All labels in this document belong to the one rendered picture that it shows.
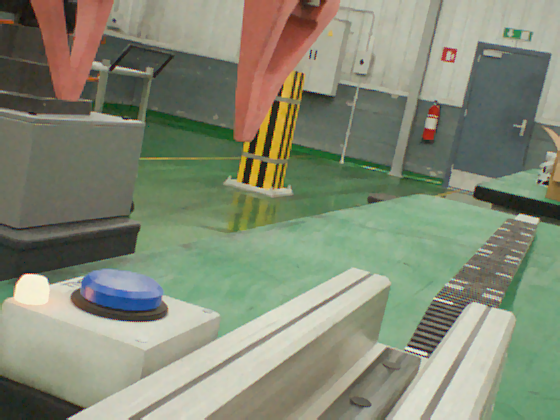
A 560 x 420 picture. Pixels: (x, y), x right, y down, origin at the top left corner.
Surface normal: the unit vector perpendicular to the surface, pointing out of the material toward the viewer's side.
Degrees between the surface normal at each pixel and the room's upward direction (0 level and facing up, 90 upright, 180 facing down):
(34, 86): 89
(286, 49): 69
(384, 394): 0
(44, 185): 90
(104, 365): 90
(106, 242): 90
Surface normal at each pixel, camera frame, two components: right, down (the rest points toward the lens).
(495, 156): -0.39, 0.07
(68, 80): 0.91, 0.24
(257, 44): -0.40, 0.42
